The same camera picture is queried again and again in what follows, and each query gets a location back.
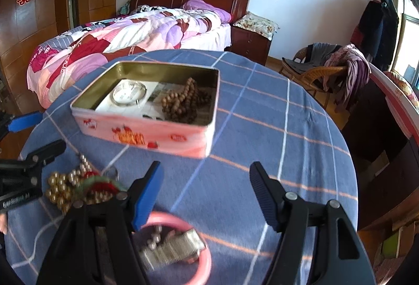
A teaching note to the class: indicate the blue plaid tablecloth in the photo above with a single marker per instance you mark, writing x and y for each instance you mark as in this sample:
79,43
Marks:
262,114

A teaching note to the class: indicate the black white patterned cloth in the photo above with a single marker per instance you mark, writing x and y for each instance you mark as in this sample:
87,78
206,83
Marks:
145,8

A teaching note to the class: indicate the pink desk cloth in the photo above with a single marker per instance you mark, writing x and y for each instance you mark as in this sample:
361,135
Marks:
392,98

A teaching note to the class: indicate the dark coats on rack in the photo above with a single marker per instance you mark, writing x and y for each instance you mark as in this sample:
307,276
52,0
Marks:
376,26

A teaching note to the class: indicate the purple pillow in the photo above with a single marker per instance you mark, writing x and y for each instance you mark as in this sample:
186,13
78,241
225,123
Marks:
203,8

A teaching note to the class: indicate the grey garment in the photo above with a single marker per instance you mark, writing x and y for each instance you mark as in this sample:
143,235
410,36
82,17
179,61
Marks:
320,51

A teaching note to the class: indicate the teal cloth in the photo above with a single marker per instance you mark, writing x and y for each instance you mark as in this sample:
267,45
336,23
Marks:
124,9

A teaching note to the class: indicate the window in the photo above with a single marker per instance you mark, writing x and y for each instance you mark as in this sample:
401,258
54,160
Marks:
409,42

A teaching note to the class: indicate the dark wooden desk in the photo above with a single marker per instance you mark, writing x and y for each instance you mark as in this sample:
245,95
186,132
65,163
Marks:
370,127

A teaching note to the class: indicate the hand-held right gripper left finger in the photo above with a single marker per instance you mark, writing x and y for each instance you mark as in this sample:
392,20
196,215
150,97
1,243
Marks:
149,196

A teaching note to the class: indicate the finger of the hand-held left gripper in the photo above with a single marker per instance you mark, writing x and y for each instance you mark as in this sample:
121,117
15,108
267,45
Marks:
24,121
39,155

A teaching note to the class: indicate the white card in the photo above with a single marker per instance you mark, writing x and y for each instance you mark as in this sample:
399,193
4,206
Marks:
104,105

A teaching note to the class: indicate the floral pillow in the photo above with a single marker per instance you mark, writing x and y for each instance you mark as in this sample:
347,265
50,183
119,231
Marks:
407,85

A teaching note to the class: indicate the purple floral garment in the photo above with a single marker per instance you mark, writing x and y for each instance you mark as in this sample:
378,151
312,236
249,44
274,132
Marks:
352,72

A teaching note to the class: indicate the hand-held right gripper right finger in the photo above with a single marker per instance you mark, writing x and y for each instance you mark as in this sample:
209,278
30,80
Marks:
263,196

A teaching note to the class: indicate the pink patchwork quilt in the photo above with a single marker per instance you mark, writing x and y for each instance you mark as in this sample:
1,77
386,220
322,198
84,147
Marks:
98,46

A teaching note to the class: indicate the wooden nightstand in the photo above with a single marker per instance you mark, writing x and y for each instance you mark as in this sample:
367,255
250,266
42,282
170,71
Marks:
248,44

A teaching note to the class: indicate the floral cushion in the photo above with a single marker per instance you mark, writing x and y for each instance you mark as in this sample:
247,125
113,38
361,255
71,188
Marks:
257,24

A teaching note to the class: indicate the wooden wardrobe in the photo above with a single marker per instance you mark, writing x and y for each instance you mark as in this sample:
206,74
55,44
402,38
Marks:
39,42

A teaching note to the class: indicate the pink tin box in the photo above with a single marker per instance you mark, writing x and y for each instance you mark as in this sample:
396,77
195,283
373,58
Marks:
183,144

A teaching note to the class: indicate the wicker chair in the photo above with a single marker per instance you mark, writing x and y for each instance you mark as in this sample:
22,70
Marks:
311,73

